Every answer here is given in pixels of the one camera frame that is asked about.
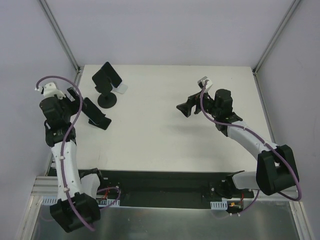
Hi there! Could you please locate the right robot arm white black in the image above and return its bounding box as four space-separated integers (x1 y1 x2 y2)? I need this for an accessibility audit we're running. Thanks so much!
176 89 299 198

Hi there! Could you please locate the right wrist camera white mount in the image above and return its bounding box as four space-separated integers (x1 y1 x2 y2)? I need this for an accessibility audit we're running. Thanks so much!
197 76 213 93

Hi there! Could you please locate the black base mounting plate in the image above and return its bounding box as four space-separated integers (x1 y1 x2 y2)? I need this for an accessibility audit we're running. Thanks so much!
97 170 254 209

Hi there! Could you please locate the right aluminium frame post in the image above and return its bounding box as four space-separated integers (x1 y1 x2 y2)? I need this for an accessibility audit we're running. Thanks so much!
252 0 303 76

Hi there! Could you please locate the black folding phone stand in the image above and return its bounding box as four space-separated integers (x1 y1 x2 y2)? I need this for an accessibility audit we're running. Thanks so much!
88 117 112 131

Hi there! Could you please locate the right white cable duct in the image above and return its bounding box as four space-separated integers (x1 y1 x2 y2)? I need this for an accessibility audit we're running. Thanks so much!
210 200 228 211

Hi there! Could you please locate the left white cable duct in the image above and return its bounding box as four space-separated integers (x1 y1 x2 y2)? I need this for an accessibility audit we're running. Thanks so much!
41 196 120 208

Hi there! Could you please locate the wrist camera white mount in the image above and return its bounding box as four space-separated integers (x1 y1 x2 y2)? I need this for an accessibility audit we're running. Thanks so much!
34 82 66 100
197 76 213 93

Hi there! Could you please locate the white cable duct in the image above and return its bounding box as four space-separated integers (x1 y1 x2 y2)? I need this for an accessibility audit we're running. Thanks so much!
210 200 228 211
41 196 120 208

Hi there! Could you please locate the black phone teal edge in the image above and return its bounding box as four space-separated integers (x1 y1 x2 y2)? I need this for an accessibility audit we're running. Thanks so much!
82 97 105 126

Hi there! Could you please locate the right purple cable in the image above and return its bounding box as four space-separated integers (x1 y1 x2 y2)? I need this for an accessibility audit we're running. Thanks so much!
199 81 303 220

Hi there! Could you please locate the black round base phone holder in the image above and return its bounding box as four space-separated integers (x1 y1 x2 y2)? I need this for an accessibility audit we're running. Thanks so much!
95 86 117 109

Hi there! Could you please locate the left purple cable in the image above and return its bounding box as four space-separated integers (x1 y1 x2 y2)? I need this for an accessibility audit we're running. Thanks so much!
36 76 122 232

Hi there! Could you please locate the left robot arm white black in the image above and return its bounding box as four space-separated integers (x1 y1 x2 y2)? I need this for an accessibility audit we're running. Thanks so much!
37 82 106 233

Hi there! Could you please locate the black phone blue edge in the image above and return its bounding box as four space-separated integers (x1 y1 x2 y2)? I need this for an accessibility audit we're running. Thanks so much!
101 61 123 88

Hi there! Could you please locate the aluminium frame post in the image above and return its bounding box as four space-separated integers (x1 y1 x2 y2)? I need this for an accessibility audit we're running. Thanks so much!
37 0 81 74
252 0 303 76

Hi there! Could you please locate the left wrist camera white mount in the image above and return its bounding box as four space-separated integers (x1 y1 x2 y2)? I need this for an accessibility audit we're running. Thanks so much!
34 82 66 100

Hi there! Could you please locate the purple cable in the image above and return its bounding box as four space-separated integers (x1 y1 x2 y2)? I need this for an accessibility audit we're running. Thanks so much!
199 81 303 220
36 76 122 232

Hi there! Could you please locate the white folding phone stand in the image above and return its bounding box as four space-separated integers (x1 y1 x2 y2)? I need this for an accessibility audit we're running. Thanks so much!
111 81 128 94

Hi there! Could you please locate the left aluminium frame post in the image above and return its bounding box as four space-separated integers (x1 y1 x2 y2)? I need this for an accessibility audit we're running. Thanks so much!
37 0 81 74

